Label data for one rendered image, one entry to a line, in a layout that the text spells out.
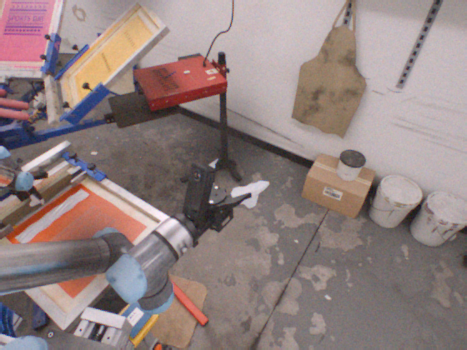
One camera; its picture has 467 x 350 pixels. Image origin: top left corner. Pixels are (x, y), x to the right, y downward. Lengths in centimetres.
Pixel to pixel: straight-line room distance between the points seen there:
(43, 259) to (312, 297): 201
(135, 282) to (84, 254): 13
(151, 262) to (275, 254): 198
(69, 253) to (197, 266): 186
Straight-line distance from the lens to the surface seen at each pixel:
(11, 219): 172
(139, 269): 54
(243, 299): 230
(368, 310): 247
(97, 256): 65
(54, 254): 60
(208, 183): 56
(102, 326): 108
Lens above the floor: 216
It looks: 46 degrees down
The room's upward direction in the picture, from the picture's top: straight up
